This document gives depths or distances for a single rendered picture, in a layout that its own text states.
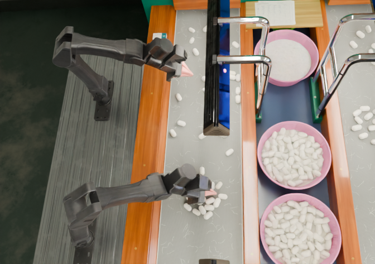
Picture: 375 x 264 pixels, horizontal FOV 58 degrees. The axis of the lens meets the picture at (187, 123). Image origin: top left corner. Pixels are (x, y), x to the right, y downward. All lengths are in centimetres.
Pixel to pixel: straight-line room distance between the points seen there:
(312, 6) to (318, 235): 98
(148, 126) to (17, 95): 150
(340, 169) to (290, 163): 17
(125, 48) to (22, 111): 152
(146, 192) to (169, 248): 29
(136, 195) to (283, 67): 84
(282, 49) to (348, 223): 75
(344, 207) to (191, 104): 69
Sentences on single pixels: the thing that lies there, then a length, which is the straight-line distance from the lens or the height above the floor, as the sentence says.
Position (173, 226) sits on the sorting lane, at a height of 74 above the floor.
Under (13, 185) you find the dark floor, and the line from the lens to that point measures 245.
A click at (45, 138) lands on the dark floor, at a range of 246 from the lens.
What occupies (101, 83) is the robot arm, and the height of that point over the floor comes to 83.
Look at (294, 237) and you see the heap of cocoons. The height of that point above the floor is 73.
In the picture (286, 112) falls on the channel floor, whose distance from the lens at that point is 150.
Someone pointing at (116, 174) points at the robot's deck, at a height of 67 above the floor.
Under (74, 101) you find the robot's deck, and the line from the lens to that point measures 166.
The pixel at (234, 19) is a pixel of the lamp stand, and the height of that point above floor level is 112.
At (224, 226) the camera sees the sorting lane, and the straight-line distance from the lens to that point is 128.
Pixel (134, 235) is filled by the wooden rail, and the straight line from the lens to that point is 129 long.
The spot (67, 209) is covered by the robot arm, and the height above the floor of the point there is 106.
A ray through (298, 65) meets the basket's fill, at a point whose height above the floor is 73.
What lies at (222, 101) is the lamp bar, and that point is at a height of 109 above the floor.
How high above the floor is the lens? 201
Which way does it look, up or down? 65 degrees down
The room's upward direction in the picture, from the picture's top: 14 degrees counter-clockwise
